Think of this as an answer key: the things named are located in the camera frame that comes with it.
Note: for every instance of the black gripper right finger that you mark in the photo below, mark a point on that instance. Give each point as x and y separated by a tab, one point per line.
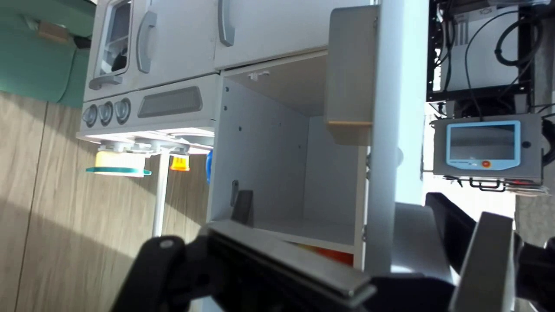
482	266

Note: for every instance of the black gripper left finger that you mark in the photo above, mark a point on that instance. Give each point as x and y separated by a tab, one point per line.
271	263

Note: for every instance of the tall white cabinet door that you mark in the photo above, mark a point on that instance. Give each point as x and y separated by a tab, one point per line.
401	115

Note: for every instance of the white cabinet door wide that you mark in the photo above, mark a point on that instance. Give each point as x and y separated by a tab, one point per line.
278	23

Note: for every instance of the white cabinet door small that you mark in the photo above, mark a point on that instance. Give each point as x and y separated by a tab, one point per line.
179	36

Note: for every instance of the white toy play kitchen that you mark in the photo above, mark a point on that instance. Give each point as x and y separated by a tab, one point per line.
260	150

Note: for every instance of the blue bottle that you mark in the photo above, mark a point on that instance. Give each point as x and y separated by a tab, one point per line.
208	167

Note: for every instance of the grey touchscreen device blue bezel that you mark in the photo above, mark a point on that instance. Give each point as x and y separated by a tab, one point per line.
486	148

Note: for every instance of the thin white pole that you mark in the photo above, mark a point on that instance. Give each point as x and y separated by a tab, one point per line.
161	197

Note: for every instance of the black equipment rack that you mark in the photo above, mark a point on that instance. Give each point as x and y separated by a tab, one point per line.
491	96

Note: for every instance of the grey stove knob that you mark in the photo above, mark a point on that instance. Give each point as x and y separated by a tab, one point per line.
122	112
106	114
90	117

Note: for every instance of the white oven door with window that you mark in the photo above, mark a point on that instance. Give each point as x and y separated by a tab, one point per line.
96	58

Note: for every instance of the brown flat object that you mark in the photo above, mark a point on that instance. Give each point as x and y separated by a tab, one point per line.
52	32

